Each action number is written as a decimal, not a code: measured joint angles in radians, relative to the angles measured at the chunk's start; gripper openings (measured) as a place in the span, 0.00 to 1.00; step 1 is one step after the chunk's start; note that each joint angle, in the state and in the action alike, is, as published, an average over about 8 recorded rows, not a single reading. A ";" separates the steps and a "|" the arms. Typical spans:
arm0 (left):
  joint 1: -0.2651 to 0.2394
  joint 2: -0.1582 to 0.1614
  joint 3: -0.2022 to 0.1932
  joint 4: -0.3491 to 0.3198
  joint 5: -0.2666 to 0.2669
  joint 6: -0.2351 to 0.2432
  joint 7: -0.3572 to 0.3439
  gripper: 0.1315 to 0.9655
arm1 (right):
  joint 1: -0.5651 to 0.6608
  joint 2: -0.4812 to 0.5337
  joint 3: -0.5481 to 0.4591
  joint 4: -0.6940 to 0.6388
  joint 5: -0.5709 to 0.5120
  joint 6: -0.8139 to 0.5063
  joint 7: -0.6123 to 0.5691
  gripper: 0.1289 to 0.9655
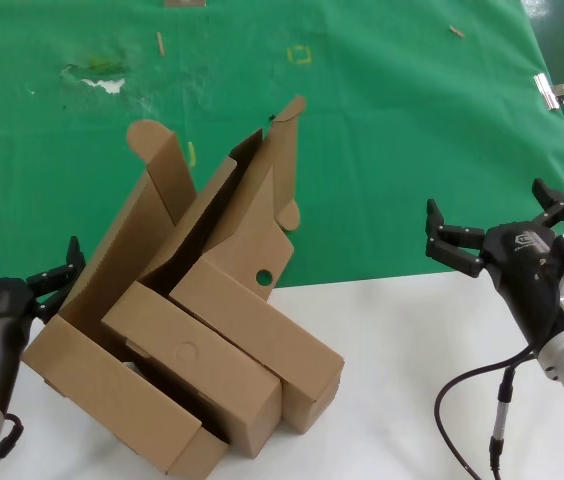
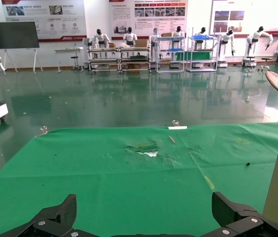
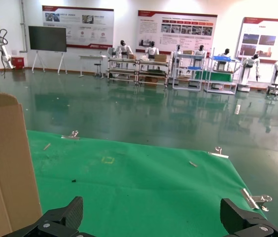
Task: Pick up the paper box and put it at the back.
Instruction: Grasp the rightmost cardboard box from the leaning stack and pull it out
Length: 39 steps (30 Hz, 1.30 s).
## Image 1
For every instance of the green table cloth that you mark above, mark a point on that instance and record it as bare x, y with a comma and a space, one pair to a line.
387, 150

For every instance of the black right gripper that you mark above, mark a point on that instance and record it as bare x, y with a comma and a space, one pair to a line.
517, 270

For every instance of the silver metal table clip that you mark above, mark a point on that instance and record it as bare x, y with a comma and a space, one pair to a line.
549, 92

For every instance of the medium open cardboard box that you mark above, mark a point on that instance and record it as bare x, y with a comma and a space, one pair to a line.
187, 350

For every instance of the small cardboard box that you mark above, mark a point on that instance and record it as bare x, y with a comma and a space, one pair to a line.
272, 340

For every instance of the large open cardboard box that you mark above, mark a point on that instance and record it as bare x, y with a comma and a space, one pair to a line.
112, 400

